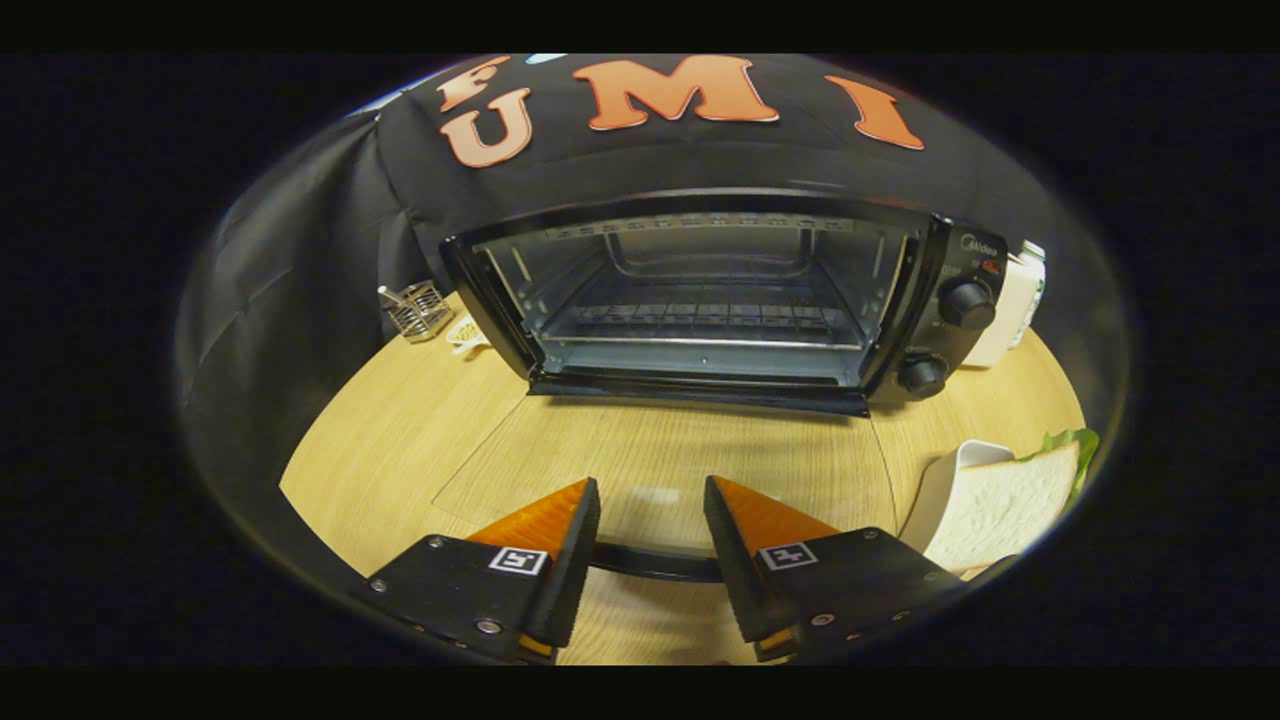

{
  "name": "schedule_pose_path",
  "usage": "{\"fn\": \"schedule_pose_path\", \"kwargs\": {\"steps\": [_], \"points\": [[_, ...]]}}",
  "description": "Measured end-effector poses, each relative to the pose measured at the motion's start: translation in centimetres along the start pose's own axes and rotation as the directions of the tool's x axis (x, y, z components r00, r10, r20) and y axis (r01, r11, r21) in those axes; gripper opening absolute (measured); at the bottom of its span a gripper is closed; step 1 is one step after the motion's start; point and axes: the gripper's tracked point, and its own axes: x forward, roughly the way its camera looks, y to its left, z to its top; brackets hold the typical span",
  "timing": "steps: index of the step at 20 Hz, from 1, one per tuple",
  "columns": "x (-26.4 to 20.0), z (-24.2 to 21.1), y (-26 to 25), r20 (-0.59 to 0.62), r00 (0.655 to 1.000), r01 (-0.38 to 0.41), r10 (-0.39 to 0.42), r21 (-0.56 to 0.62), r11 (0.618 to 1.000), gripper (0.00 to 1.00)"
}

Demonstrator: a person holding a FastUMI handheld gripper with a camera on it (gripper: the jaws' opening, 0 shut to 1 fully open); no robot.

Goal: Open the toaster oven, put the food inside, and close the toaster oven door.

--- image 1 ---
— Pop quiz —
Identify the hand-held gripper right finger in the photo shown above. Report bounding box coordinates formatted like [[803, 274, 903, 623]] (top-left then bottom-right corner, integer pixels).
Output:
[[703, 475, 966, 665]]

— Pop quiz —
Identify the white rectangular tray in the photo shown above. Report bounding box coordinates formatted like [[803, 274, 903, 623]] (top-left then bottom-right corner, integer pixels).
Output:
[[898, 440, 1016, 556]]

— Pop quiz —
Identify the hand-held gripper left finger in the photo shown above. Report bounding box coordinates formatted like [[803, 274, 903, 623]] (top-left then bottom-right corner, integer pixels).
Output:
[[350, 477, 602, 665]]

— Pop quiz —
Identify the dark side cloth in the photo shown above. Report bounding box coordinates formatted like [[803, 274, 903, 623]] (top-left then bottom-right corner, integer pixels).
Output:
[[178, 112, 441, 501], [1000, 150, 1136, 441]]

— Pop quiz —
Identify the metal wire holder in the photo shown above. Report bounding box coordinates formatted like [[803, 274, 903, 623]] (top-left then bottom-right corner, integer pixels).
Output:
[[377, 280, 454, 344]]

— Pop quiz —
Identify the white bread lettuce sandwich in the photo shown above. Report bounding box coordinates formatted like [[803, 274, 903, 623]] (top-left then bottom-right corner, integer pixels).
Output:
[[925, 428, 1101, 573]]

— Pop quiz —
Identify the small white dish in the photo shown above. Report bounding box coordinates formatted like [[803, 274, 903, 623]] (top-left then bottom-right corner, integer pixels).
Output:
[[446, 313, 492, 357]]

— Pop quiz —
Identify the black toaster oven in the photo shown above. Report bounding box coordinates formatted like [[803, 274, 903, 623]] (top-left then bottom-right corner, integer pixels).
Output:
[[432, 190, 1006, 583]]

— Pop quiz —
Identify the white kitchen appliance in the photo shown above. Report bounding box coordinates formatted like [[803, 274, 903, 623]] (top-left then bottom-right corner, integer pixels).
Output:
[[962, 252, 1031, 368]]

